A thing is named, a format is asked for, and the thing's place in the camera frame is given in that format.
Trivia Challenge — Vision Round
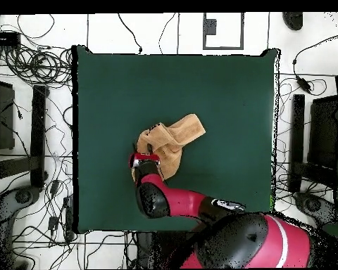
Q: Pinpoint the orange terry towel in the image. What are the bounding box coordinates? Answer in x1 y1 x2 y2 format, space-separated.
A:
131 112 206 182

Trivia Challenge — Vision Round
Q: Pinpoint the large black flat case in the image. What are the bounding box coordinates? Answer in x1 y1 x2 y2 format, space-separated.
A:
0 79 15 151
307 94 338 171

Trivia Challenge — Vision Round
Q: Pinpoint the dark green table cloth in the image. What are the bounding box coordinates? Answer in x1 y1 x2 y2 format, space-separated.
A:
72 44 281 234

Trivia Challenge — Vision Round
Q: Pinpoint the black power adapter brick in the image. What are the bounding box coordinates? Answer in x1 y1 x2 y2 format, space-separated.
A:
46 215 59 233
49 179 61 195

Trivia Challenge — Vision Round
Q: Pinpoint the black power strip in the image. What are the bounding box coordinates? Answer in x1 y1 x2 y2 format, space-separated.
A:
63 196 75 243

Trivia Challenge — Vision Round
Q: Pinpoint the black upright stand bar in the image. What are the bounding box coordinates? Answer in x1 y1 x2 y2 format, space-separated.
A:
30 84 49 188
287 94 306 193

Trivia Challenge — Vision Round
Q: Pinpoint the small dark square plate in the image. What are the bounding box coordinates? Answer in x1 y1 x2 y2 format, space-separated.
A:
203 18 218 36

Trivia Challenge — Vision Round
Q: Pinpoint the person's dark foot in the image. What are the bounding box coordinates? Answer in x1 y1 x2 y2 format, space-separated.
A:
282 11 303 31

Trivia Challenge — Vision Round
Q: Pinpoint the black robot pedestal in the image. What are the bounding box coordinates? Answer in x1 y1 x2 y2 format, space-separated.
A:
134 231 198 269

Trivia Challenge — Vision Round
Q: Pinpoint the black cable with plug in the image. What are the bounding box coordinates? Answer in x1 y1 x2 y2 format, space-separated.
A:
117 13 144 55

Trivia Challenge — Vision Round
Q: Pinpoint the black cable tangle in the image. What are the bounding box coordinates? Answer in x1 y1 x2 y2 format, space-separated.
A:
0 44 74 86

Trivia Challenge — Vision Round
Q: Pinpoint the grey square floor frame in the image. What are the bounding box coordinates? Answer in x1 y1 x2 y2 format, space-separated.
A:
202 12 245 51

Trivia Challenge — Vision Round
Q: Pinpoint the black cable with power adapter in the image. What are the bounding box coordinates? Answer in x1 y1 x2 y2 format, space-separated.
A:
292 26 338 95

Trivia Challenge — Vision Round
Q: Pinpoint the black network switch box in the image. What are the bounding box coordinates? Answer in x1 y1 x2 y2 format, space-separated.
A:
0 31 21 49

